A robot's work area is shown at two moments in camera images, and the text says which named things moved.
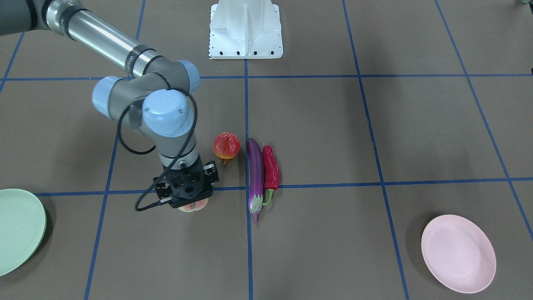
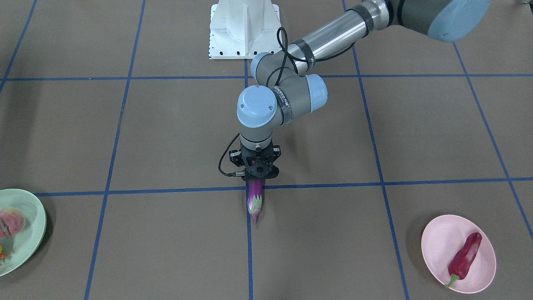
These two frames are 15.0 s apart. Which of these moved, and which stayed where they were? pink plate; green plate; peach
Moved: peach
Stayed: green plate; pink plate
